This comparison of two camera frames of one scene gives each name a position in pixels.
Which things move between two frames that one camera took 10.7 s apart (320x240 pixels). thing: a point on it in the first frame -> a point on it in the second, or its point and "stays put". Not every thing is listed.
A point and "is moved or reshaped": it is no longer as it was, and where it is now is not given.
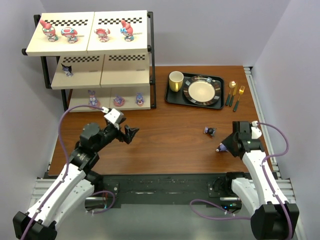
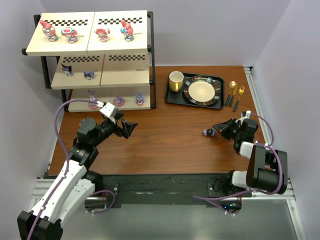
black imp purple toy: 221,148 -> 89,75
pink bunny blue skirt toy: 127,30 stays put
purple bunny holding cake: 139,99 stays put
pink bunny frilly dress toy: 102,34 stays put
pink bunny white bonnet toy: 69,33 stays put
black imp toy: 210,131 is moved or reshaped
